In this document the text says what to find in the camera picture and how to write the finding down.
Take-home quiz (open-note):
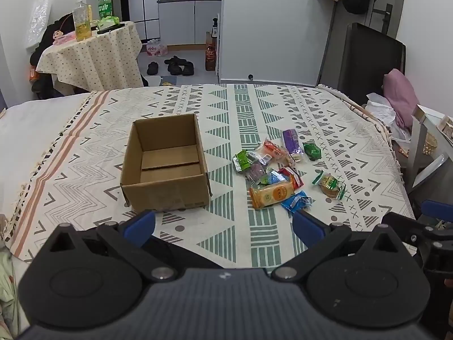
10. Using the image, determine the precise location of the red drink bottle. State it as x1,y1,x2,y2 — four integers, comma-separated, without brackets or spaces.
205,42,217,71

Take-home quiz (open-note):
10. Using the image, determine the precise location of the bubble wrap sheet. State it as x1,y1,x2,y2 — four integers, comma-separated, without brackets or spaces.
26,0,54,48

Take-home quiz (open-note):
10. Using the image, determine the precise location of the white plastic bag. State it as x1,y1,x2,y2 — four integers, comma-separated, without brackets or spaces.
364,92,411,142

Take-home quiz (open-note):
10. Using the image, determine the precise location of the large orange biscuit packet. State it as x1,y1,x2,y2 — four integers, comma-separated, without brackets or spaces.
249,180,296,210

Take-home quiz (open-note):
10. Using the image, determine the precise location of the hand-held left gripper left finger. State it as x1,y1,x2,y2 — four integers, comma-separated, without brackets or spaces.
44,210,178,282

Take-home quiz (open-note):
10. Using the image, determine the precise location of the black clothes pile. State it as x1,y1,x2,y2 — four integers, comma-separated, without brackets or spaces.
28,12,75,100

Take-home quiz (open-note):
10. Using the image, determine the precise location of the purple and cream snack packet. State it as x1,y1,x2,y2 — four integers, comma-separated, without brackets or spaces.
282,128,305,163

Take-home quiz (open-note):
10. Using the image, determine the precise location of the black door handle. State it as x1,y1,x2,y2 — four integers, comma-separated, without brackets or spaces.
375,3,394,32

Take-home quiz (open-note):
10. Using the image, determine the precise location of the dark green snack packet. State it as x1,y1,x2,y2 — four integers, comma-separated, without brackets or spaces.
302,142,322,162

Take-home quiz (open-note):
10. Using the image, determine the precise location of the red snack packet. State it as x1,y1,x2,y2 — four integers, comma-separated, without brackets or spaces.
278,166,305,190

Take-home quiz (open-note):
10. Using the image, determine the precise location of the pink cloth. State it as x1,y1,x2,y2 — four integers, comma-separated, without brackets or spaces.
384,69,420,130

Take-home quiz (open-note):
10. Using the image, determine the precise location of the patterned bed blanket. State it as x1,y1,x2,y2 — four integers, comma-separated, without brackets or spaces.
0,83,416,270

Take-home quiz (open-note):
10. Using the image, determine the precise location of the green soda bottle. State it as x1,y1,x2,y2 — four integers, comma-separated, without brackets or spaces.
98,0,114,20

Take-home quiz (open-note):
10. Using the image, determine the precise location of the black remote control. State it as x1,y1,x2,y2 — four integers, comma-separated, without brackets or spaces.
96,23,127,35

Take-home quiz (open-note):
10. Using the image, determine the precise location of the black suitcase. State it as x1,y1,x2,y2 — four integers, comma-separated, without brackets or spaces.
338,22,407,105

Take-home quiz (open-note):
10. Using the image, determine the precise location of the pink water bottle pack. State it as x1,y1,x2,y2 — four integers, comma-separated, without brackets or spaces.
146,38,168,57

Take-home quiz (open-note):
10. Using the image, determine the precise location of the green tissue pack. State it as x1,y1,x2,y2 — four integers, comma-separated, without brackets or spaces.
96,16,121,32

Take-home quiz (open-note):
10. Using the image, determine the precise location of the green and white cookie packet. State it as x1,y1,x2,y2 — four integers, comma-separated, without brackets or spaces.
311,171,347,200

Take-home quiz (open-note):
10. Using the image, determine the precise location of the white bed sheet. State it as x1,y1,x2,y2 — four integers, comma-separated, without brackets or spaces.
0,93,93,171

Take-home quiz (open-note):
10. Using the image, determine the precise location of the clear pastry packet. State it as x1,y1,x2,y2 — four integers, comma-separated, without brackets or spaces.
252,147,273,167

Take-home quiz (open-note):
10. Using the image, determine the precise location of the brown cardboard box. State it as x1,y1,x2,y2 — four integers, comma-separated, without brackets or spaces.
119,113,212,213

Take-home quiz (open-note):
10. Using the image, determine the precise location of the white kitchen cabinet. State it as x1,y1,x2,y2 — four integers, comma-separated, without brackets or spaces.
157,0,222,46

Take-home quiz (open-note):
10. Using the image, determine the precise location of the light green snack packet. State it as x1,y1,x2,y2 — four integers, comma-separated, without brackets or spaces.
232,150,253,173

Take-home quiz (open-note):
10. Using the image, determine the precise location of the orange snack packet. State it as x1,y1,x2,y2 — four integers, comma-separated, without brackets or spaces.
262,139,289,160

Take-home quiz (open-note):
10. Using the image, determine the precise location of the white stand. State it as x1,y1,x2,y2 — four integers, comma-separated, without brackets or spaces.
405,104,453,194

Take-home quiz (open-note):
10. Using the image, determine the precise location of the small purple snack packet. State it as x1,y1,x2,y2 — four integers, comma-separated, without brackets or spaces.
247,163,270,185

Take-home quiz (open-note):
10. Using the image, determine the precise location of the yellow oil bottle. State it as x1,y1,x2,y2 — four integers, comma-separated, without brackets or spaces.
72,0,93,42

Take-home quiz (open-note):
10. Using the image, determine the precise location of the blue and silver snack packet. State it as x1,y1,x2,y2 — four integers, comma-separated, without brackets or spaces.
280,190,314,215

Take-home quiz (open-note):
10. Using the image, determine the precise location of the round table with dotted tablecloth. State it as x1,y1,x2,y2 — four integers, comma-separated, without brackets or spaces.
35,21,144,96

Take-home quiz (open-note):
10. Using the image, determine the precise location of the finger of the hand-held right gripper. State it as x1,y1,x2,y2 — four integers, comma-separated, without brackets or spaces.
383,212,453,256
421,200,453,222

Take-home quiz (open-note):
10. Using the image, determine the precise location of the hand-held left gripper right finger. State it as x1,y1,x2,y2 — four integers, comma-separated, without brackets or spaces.
271,210,408,282

